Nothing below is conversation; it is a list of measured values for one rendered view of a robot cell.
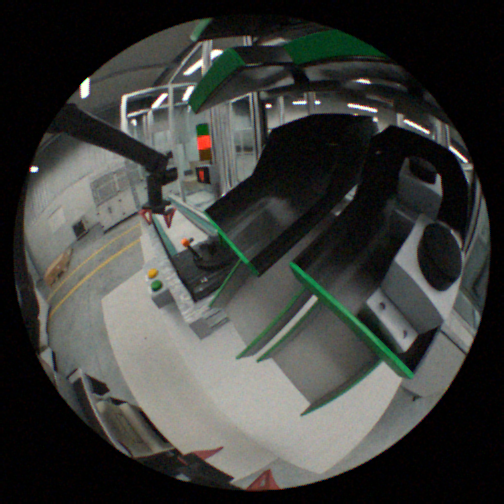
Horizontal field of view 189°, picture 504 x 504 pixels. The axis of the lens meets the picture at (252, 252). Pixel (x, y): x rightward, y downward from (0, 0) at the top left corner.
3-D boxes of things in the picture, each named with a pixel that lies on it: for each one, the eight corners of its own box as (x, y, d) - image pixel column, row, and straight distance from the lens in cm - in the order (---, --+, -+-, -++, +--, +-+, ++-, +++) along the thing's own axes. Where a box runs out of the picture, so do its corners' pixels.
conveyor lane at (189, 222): (209, 318, 51) (199, 299, 43) (156, 229, 120) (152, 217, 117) (275, 274, 60) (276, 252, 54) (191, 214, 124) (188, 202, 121)
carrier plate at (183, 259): (200, 302, 44) (197, 297, 43) (173, 260, 62) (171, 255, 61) (266, 261, 52) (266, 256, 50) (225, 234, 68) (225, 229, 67)
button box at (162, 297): (159, 309, 55) (150, 298, 51) (148, 274, 72) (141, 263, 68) (176, 300, 55) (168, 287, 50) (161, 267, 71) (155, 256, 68)
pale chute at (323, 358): (312, 404, 31) (301, 417, 28) (271, 355, 31) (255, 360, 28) (432, 271, 28) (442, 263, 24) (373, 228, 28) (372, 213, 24)
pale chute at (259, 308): (254, 356, 31) (236, 359, 28) (224, 307, 37) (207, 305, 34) (359, 227, 26) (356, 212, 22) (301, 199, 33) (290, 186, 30)
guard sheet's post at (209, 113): (221, 226, 72) (205, 39, 93) (218, 224, 75) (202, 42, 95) (227, 224, 74) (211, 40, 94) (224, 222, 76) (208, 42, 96)
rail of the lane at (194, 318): (201, 340, 49) (186, 323, 40) (149, 233, 120) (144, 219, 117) (216, 330, 49) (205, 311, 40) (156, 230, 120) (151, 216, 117)
